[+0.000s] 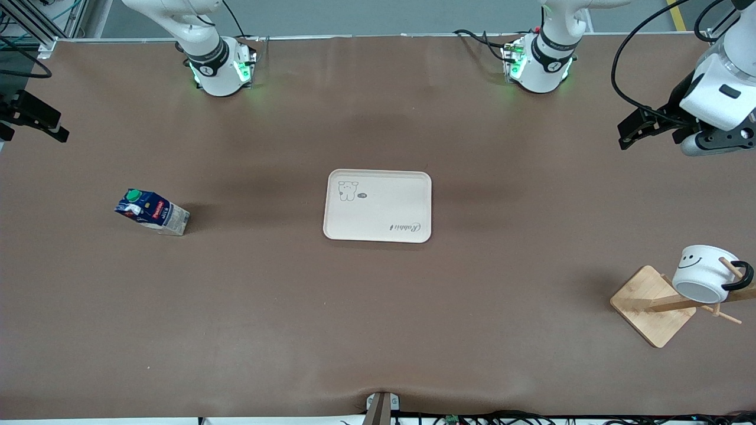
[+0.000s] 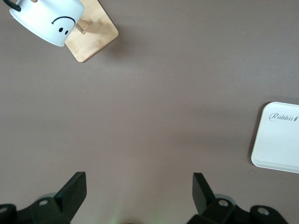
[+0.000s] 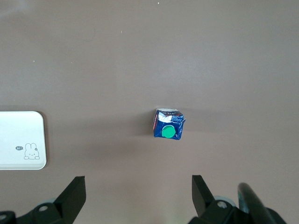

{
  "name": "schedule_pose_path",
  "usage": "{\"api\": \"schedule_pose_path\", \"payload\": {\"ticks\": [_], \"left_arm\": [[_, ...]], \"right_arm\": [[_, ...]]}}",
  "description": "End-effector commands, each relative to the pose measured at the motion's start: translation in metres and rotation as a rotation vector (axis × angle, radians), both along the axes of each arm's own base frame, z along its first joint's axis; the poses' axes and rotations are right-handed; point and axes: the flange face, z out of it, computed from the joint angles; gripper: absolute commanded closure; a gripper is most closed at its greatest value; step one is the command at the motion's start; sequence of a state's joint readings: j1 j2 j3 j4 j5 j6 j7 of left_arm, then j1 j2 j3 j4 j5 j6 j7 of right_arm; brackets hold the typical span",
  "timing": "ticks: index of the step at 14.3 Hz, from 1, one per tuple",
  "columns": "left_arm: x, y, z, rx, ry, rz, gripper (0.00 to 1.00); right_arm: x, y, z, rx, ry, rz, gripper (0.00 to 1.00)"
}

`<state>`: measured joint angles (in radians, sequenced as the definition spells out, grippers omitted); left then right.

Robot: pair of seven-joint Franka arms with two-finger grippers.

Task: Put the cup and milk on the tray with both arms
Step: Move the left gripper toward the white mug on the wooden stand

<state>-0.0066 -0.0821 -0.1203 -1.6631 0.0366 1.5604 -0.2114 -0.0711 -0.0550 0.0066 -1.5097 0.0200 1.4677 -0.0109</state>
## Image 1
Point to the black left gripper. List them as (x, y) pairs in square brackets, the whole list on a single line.
[(673, 107)]

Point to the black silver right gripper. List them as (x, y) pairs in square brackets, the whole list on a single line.
[(15, 108)]

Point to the blue milk carton green cap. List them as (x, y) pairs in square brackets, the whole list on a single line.
[(153, 212)]

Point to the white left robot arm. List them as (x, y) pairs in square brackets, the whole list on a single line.
[(540, 68)]

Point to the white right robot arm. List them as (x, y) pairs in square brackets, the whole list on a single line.
[(215, 71)]

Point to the wooden cup rack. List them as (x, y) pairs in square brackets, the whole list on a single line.
[(649, 307)]

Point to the cream tray with bear print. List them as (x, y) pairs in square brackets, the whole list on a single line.
[(378, 212)]

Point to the aluminium frame profile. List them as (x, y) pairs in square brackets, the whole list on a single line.
[(35, 23)]

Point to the metal camera mount clamp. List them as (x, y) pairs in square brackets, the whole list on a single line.
[(383, 408)]

